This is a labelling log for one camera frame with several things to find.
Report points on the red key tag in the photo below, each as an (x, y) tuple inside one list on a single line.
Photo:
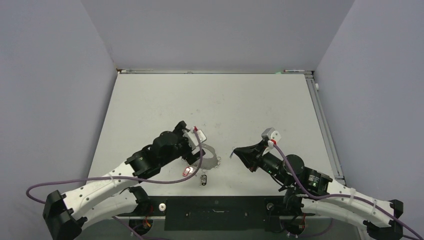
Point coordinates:
[(187, 171)]

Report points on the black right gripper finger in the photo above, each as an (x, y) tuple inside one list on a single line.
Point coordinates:
[(247, 159), (250, 150)]

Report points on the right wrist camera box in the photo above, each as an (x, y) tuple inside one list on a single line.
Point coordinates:
[(271, 137)]

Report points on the aluminium table edge rail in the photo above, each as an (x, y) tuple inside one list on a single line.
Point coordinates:
[(336, 167)]

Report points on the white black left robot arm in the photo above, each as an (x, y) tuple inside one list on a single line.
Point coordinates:
[(117, 192)]

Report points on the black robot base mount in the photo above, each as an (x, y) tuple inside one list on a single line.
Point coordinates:
[(220, 213)]

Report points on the black key tag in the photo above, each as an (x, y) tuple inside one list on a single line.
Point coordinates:
[(203, 179)]

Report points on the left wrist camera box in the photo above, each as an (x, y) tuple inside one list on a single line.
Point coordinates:
[(195, 136)]

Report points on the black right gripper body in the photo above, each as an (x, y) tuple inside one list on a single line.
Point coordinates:
[(265, 161)]

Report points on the steel oval key holder plate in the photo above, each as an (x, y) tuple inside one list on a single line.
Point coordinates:
[(210, 158)]

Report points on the marker pen on rail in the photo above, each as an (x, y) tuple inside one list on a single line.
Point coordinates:
[(294, 71)]

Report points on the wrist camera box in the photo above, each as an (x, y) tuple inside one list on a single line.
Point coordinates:
[(195, 136), (271, 137)]

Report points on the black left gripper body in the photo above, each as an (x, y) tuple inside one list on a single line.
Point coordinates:
[(183, 147)]

